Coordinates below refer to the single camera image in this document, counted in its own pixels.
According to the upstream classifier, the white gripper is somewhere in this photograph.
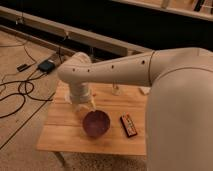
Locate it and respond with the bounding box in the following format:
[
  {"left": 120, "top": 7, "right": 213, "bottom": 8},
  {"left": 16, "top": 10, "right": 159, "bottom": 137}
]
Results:
[{"left": 65, "top": 83, "right": 96, "bottom": 112}]

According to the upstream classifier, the clear plastic bottle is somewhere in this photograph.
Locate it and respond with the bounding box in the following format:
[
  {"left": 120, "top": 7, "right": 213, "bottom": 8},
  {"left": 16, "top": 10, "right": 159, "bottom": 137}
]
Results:
[{"left": 112, "top": 84, "right": 121, "bottom": 96}]

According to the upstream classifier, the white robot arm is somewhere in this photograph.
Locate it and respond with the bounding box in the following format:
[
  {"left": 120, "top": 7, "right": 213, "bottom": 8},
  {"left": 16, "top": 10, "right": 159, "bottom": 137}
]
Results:
[{"left": 58, "top": 48, "right": 213, "bottom": 171}]

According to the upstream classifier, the dark red bowl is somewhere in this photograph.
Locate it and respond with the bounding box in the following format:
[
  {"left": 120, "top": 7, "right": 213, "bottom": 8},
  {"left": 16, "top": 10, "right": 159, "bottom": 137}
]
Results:
[{"left": 82, "top": 110, "right": 110, "bottom": 138}]

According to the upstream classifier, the wooden table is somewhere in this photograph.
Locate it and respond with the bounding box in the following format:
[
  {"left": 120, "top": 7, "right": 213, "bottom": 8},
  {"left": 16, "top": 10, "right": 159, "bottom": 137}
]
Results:
[{"left": 35, "top": 79, "right": 148, "bottom": 168}]

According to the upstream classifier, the black power adapter box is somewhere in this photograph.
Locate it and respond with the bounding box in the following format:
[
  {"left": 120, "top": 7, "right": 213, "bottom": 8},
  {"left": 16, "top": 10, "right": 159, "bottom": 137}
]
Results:
[{"left": 38, "top": 60, "right": 55, "bottom": 73}]

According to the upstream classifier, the small black device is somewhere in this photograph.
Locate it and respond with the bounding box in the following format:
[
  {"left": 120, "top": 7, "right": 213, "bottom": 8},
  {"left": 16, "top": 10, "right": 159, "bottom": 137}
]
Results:
[{"left": 17, "top": 64, "right": 29, "bottom": 72}]

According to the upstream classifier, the black floor cable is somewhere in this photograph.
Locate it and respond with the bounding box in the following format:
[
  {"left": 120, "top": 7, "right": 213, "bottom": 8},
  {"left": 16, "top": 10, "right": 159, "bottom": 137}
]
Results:
[{"left": 0, "top": 39, "right": 71, "bottom": 120}]

